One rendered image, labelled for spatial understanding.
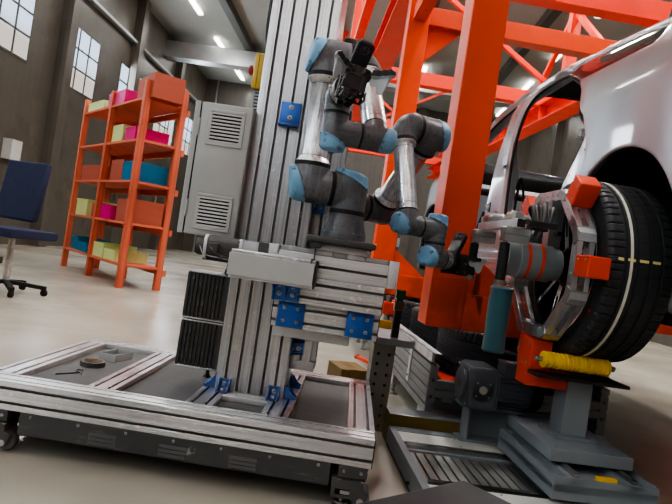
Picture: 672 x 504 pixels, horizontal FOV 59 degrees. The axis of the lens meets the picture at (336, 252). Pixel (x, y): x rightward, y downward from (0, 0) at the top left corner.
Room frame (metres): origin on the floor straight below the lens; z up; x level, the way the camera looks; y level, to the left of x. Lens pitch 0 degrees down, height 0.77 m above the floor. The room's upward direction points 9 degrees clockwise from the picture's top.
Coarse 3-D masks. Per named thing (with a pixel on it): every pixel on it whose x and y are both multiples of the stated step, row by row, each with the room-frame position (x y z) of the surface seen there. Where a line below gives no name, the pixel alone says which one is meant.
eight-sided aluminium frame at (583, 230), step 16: (560, 192) 2.11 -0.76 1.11; (576, 208) 2.07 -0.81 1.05; (576, 224) 1.96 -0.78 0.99; (592, 224) 1.97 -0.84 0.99; (576, 240) 1.94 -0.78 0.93; (592, 240) 1.94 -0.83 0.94; (512, 288) 2.43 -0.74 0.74; (576, 288) 1.95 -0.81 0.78; (528, 304) 2.36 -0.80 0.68; (560, 304) 1.99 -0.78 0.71; (576, 304) 1.95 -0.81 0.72; (528, 320) 2.30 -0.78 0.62; (560, 320) 2.06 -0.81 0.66; (544, 336) 2.08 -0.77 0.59; (560, 336) 2.07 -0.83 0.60
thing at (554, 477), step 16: (512, 432) 2.39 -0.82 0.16; (512, 448) 2.25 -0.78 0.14; (528, 448) 2.23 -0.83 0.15; (528, 464) 2.09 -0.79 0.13; (544, 464) 2.07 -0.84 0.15; (560, 464) 2.01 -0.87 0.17; (576, 464) 2.13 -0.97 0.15; (544, 480) 1.96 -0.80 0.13; (560, 480) 1.90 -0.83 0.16; (576, 480) 1.90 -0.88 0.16; (592, 480) 1.91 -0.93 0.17; (608, 480) 1.91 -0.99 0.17; (624, 480) 1.96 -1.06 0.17; (640, 480) 2.02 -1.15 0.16; (560, 496) 1.90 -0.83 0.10; (576, 496) 1.90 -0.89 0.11; (592, 496) 1.91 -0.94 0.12; (608, 496) 1.91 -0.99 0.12; (624, 496) 1.92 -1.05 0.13; (640, 496) 1.92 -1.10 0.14; (656, 496) 1.92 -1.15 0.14
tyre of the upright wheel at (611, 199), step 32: (608, 192) 2.02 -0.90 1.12; (640, 192) 2.09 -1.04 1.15; (608, 224) 1.93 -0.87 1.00; (640, 224) 1.94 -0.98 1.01; (608, 256) 1.89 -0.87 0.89; (640, 256) 1.89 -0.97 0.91; (608, 288) 1.89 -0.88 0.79; (640, 288) 1.89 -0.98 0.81; (608, 320) 1.93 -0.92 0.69; (640, 320) 1.93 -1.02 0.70; (576, 352) 2.07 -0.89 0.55; (608, 352) 2.04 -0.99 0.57
